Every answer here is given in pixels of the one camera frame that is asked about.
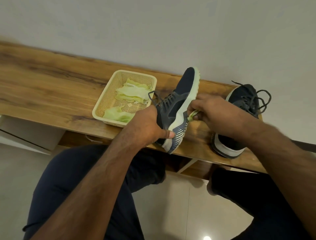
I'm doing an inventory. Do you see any person's left hand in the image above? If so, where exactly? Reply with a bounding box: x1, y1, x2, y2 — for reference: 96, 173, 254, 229
122, 105, 176, 149

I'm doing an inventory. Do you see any person's right hand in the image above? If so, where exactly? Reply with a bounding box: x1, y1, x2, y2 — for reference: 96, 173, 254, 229
187, 93, 257, 143

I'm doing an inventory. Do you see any dark sneaker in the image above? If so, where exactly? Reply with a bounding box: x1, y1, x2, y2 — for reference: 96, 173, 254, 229
148, 67, 200, 155
211, 83, 272, 159

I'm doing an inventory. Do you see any grey shoelace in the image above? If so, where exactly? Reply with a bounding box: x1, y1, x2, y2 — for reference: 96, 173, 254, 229
147, 90, 178, 109
231, 80, 272, 117

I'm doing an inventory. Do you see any person's left forearm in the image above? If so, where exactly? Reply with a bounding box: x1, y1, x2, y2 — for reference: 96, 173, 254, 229
29, 133, 146, 240

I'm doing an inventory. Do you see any person's right forearm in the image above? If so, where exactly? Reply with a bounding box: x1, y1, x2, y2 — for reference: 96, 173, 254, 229
247, 117, 316, 239

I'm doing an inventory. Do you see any cream plastic mesh basket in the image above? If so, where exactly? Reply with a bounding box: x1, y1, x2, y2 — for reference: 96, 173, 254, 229
92, 70, 158, 128

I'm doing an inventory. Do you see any dark baseboard strip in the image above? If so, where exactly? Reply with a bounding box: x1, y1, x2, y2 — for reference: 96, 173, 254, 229
291, 139, 316, 153

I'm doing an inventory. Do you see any thin white cord loop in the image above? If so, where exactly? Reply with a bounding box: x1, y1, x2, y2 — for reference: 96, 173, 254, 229
85, 135, 103, 144

